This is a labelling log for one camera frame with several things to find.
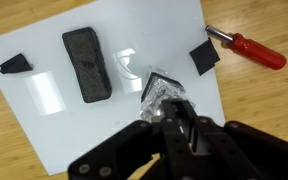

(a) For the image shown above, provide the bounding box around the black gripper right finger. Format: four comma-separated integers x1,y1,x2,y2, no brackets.
178,99,288,180

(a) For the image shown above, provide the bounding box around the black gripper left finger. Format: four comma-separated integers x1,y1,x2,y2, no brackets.
67,97,198,180

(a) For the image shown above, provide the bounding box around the white whiteboard sheet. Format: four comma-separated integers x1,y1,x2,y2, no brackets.
0,0,226,177

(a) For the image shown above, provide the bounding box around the black whiteboard eraser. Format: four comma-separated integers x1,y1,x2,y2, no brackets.
61,26,113,104

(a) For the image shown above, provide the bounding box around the square black foam piece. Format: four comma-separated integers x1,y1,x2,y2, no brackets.
189,37,221,77

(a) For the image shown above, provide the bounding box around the black foam wedge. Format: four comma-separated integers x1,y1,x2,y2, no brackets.
0,52,34,75

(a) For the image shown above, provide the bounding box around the red handled screwdriver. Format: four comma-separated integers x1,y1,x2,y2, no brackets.
204,24,288,71

